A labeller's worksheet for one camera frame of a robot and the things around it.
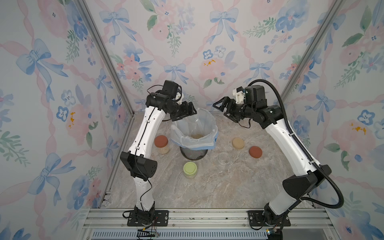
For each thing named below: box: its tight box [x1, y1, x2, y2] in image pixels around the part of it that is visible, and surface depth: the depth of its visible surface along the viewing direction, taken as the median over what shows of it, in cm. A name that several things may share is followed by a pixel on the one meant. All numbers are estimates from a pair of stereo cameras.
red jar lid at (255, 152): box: [248, 145, 263, 159], surface depth 100 cm
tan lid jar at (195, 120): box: [184, 112, 208, 130], surface depth 90 cm
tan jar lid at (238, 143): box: [232, 137, 245, 150], surface depth 105 cm
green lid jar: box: [183, 161, 198, 179], surface depth 86 cm
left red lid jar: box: [154, 135, 170, 155], surface depth 93 cm
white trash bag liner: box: [170, 108, 219, 150], surface depth 80 cm
